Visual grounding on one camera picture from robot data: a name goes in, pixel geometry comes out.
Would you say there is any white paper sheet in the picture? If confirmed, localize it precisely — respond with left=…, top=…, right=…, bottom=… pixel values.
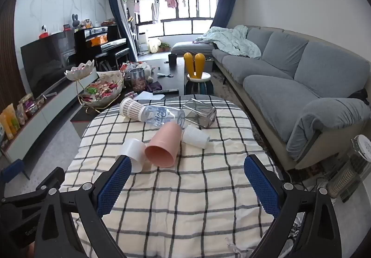
left=135, top=91, right=166, bottom=101

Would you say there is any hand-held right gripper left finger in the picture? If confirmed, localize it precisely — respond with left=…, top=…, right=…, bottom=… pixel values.
left=33, top=154, right=132, bottom=258

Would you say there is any grey sofa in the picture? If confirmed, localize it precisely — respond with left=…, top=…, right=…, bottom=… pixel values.
left=171, top=25, right=371, bottom=170

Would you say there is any light green blanket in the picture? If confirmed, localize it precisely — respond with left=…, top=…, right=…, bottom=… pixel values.
left=195, top=26, right=262, bottom=59

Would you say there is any grey television cabinet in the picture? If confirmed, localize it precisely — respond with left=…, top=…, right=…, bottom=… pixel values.
left=0, top=79, right=100, bottom=177

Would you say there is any yellow snack bag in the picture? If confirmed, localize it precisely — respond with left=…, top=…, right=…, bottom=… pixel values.
left=0, top=103, right=19, bottom=140

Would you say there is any orange box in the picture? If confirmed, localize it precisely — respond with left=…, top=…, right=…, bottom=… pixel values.
left=90, top=35, right=108, bottom=46

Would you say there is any two-tier white snack stand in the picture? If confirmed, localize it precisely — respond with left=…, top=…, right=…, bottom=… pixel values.
left=64, top=60, right=125, bottom=114

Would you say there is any dark coffee table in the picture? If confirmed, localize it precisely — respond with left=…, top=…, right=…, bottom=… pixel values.
left=71, top=62, right=186, bottom=131

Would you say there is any pink plastic cup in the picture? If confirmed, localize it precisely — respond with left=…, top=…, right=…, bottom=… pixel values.
left=144, top=123, right=182, bottom=167

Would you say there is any translucent white plastic cup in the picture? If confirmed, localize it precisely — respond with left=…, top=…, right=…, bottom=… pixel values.
left=115, top=138, right=147, bottom=172

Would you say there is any black piano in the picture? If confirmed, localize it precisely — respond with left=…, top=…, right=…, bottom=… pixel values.
left=74, top=25, right=131, bottom=72

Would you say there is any white air purifier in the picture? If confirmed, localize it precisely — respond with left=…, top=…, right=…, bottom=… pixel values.
left=138, top=31, right=148, bottom=53

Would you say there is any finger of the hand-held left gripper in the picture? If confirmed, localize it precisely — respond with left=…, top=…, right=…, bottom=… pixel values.
left=0, top=167, right=65, bottom=213
left=0, top=159, right=25, bottom=185

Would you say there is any plush toy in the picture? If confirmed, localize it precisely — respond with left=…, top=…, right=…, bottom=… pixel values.
left=139, top=63, right=154, bottom=82

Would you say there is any white stool with yellow ears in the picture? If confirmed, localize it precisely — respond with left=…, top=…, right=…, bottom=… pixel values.
left=184, top=52, right=213, bottom=96

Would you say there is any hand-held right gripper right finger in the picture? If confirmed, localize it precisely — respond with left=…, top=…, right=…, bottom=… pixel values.
left=243, top=154, right=343, bottom=258

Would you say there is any black television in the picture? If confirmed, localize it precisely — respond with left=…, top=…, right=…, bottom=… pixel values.
left=20, top=31, right=76, bottom=99

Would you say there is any electric heater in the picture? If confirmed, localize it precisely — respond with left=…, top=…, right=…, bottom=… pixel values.
left=327, top=135, right=371, bottom=203

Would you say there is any black white checked tablecloth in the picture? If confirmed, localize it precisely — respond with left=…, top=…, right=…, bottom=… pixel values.
left=59, top=95, right=303, bottom=258

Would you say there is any glass jar of nuts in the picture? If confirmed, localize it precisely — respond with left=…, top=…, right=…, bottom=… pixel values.
left=129, top=68, right=146, bottom=93

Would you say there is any clear grey glass cup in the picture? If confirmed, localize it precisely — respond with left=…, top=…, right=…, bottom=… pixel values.
left=182, top=98, right=217, bottom=129

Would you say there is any clear printed glass cup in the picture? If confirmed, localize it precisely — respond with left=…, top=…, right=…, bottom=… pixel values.
left=119, top=98, right=186, bottom=131

